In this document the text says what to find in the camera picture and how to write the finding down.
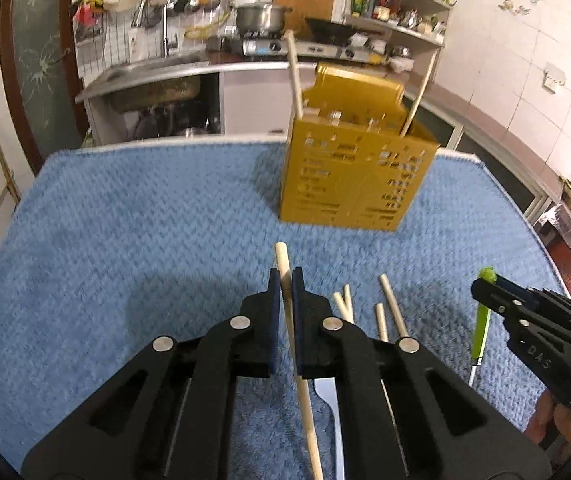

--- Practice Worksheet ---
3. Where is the green handled utensil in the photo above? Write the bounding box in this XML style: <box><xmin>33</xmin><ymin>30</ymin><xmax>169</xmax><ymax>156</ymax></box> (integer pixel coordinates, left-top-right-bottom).
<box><xmin>467</xmin><ymin>266</ymin><xmax>497</xmax><ymax>388</ymax></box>

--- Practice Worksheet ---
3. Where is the wooden chopstick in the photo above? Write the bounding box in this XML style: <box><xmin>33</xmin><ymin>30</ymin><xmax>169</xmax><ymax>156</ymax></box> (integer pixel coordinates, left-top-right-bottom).
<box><xmin>399</xmin><ymin>52</ymin><xmax>437</xmax><ymax>138</ymax></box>
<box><xmin>332</xmin><ymin>292</ymin><xmax>354</xmax><ymax>323</ymax></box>
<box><xmin>374</xmin><ymin>302</ymin><xmax>389</xmax><ymax>342</ymax></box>
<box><xmin>379</xmin><ymin>273</ymin><xmax>409</xmax><ymax>338</ymax></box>
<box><xmin>273</xmin><ymin>242</ymin><xmax>326</xmax><ymax>480</ymax></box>
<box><xmin>283</xmin><ymin>29</ymin><xmax>304</xmax><ymax>119</ymax></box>
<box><xmin>343</xmin><ymin>284</ymin><xmax>355</xmax><ymax>324</ymax></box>

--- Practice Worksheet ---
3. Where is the person's right hand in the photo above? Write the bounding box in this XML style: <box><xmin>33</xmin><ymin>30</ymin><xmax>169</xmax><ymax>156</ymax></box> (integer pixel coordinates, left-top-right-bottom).
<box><xmin>524</xmin><ymin>389</ymin><xmax>571</xmax><ymax>453</ymax></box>

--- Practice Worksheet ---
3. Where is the blue textured towel mat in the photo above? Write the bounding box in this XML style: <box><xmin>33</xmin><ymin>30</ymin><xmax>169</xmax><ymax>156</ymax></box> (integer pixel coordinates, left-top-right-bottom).
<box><xmin>0</xmin><ymin>142</ymin><xmax>563</xmax><ymax>467</ymax></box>

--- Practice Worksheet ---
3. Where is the yellow perforated utensil holder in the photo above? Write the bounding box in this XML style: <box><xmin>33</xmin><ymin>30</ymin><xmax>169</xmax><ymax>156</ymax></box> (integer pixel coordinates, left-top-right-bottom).
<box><xmin>279</xmin><ymin>64</ymin><xmax>439</xmax><ymax>231</ymax></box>

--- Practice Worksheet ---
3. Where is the stainless steel sink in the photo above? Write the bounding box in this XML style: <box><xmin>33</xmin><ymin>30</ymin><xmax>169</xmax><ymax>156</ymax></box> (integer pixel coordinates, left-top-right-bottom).
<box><xmin>104</xmin><ymin>52</ymin><xmax>212</xmax><ymax>111</ymax></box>

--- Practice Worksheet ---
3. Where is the corner shelf unit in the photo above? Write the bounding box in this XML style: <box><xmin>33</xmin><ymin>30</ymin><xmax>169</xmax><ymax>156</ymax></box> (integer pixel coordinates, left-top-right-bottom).
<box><xmin>341</xmin><ymin>0</ymin><xmax>453</xmax><ymax>76</ymax></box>

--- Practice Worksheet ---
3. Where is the dark framed glass door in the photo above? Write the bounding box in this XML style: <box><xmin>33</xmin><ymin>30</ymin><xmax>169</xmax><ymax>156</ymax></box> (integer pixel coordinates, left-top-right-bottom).
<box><xmin>0</xmin><ymin>0</ymin><xmax>89</xmax><ymax>174</ymax></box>

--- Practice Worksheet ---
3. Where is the black wok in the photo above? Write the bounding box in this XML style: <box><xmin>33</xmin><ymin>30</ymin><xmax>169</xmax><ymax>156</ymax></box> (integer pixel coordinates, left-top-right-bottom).
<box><xmin>305</xmin><ymin>16</ymin><xmax>360</xmax><ymax>47</ymax></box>

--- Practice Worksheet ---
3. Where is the stainless gas stove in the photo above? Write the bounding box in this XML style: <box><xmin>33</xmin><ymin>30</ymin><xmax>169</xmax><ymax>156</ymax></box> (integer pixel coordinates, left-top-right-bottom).
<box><xmin>230</xmin><ymin>37</ymin><xmax>384</xmax><ymax>65</ymax></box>

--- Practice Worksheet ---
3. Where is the chrome faucet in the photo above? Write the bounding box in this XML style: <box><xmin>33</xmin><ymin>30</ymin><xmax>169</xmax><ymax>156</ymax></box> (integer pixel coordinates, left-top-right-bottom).
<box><xmin>131</xmin><ymin>0</ymin><xmax>174</xmax><ymax>58</ymax></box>

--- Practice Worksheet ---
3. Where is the stainless steel pot with lid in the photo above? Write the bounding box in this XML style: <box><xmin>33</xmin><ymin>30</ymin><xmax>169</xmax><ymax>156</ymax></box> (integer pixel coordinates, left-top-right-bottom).
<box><xmin>235</xmin><ymin>2</ymin><xmax>292</xmax><ymax>36</ymax></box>

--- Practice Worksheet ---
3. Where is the white wall switch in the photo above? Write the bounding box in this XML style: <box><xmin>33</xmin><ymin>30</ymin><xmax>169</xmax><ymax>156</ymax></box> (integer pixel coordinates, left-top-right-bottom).
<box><xmin>543</xmin><ymin>63</ymin><xmax>566</xmax><ymax>94</ymax></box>

